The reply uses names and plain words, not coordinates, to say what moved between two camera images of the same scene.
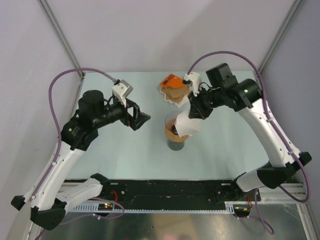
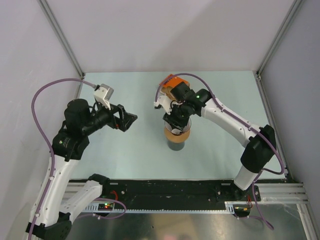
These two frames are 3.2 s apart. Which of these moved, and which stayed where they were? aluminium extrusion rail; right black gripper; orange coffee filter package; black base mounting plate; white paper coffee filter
Moved: right black gripper; white paper coffee filter
Stayed: black base mounting plate; orange coffee filter package; aluminium extrusion rail
